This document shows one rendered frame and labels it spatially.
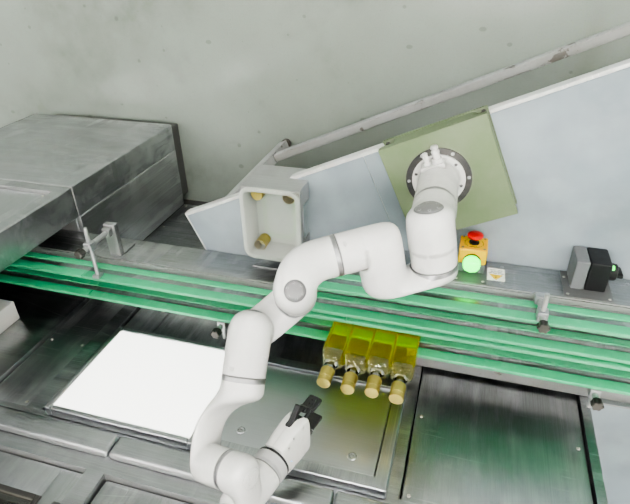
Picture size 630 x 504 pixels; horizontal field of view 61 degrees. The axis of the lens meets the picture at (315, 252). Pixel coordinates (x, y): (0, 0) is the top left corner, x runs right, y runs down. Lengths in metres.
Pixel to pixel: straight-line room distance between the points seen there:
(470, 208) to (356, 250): 0.43
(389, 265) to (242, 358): 0.33
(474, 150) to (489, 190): 0.11
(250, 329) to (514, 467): 0.74
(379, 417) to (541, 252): 0.60
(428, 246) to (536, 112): 0.46
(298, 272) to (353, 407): 0.55
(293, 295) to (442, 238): 0.31
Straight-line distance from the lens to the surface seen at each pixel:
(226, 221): 1.65
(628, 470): 2.06
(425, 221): 1.04
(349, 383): 1.29
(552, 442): 1.51
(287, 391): 1.47
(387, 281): 1.06
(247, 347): 1.01
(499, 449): 1.45
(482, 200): 1.35
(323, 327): 1.52
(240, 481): 1.03
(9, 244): 1.76
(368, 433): 1.38
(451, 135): 1.29
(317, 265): 1.00
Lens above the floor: 2.04
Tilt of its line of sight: 54 degrees down
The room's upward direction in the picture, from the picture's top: 151 degrees counter-clockwise
